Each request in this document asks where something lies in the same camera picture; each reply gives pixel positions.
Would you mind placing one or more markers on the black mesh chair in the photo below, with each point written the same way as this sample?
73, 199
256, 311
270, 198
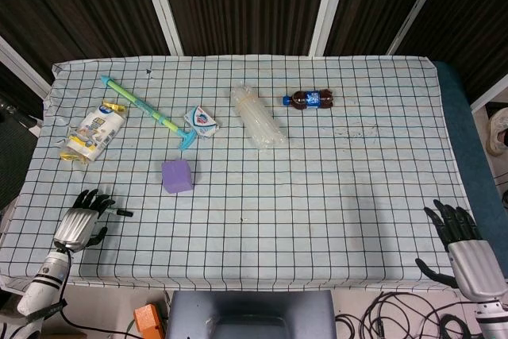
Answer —
14, 148

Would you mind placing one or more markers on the white partition frame post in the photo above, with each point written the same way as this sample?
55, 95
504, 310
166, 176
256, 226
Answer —
20, 71
326, 5
490, 95
418, 5
160, 5

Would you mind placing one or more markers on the white and blue soap packet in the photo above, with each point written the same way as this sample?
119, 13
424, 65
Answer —
201, 122

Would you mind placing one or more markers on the green and blue toy scraper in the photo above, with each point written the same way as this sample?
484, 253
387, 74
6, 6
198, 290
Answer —
147, 110

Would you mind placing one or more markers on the small cola bottle blue label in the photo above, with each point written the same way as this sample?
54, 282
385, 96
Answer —
309, 99

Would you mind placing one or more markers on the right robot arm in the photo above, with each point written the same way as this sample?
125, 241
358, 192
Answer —
494, 317

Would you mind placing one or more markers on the white snack package with yellow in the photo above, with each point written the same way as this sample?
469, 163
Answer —
94, 132

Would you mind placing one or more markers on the green pen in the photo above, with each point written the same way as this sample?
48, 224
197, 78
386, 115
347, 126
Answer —
121, 212

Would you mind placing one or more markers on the grey robot torso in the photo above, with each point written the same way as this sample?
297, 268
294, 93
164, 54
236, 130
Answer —
251, 314

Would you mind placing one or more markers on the orange box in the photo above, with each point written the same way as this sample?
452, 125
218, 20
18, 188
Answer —
147, 317

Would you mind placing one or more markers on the purple foam cube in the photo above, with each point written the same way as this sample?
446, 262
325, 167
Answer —
177, 177

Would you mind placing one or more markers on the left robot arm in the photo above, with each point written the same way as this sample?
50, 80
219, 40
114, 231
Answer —
41, 279

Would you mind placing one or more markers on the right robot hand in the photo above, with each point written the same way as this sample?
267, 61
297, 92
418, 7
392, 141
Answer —
468, 255

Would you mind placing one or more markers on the teal table pad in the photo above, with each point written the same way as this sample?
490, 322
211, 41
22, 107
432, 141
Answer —
468, 156

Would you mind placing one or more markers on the checkered tablecloth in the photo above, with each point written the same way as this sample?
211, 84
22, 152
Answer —
254, 180

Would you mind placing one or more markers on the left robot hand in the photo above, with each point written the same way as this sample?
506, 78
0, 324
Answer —
77, 224

